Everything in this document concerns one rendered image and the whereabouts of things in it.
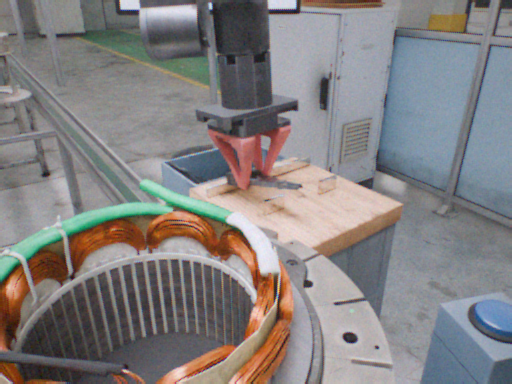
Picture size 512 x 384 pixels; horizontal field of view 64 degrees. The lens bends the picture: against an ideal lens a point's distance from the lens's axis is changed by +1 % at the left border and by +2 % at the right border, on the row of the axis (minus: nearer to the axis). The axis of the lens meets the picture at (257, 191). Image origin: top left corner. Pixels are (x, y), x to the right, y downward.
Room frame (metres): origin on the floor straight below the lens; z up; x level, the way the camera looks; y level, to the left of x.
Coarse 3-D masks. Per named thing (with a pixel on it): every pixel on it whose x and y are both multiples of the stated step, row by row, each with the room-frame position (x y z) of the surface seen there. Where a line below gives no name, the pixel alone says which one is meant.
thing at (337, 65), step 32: (288, 32) 2.73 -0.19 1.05; (320, 32) 2.49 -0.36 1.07; (352, 32) 2.44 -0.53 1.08; (384, 32) 2.59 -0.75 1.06; (288, 64) 2.72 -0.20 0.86; (320, 64) 2.47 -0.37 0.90; (352, 64) 2.46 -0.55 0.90; (384, 64) 2.61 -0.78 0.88; (288, 96) 2.71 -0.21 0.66; (320, 96) 2.42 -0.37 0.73; (352, 96) 2.47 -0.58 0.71; (384, 96) 2.64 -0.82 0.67; (320, 128) 2.44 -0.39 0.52; (352, 128) 2.48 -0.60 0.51; (320, 160) 2.42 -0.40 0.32; (352, 160) 2.50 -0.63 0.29
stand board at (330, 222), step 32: (288, 160) 0.59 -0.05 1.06; (192, 192) 0.48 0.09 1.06; (256, 192) 0.48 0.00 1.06; (288, 192) 0.48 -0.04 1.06; (352, 192) 0.48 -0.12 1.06; (256, 224) 0.40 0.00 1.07; (288, 224) 0.40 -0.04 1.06; (320, 224) 0.40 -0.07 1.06; (352, 224) 0.40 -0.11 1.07; (384, 224) 0.42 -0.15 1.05
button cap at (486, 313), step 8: (480, 304) 0.29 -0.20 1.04; (488, 304) 0.29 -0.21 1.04; (496, 304) 0.29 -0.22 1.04; (504, 304) 0.29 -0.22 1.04; (480, 312) 0.28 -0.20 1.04; (488, 312) 0.28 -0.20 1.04; (496, 312) 0.28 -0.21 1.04; (504, 312) 0.28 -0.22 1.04; (480, 320) 0.27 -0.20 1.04; (488, 320) 0.27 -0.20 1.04; (496, 320) 0.27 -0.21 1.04; (504, 320) 0.27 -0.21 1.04; (488, 328) 0.27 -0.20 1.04; (496, 328) 0.26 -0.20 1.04; (504, 328) 0.26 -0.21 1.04
